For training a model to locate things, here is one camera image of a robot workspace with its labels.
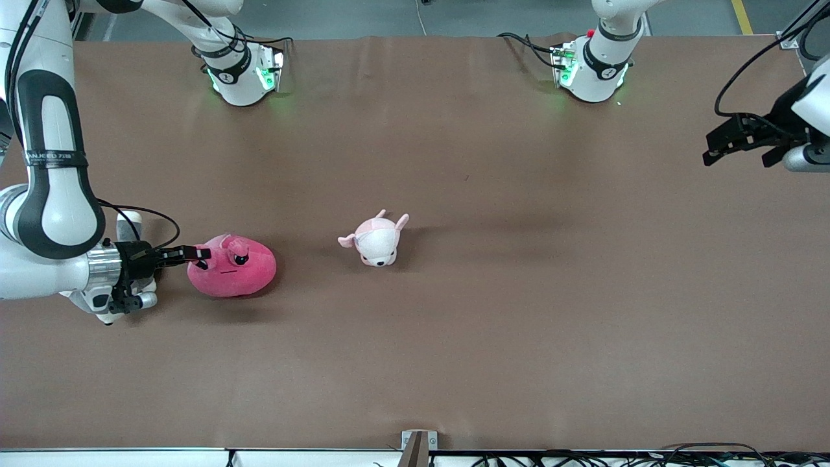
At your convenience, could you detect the white pink-eared plush toy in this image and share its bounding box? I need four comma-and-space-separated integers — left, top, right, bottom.
338, 210, 410, 268

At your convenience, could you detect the pink round plush toy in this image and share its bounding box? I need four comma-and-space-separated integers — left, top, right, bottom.
187, 233, 278, 298

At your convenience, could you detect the metal table edge bracket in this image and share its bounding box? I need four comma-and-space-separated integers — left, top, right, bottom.
401, 429, 439, 467

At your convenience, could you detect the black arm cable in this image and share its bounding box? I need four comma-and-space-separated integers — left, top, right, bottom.
97, 199, 181, 251
715, 0, 830, 119

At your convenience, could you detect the black base cable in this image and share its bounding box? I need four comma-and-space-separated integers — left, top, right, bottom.
497, 32, 566, 69

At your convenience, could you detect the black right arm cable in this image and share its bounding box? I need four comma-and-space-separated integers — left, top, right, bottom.
97, 199, 181, 251

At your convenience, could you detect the black floor cable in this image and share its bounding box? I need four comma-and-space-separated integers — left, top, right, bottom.
660, 442, 830, 467
472, 449, 663, 467

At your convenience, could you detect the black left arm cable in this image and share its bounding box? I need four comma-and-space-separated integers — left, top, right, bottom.
715, 0, 830, 119

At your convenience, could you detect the aluminium frame profile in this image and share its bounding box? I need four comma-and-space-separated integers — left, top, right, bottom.
777, 0, 830, 51

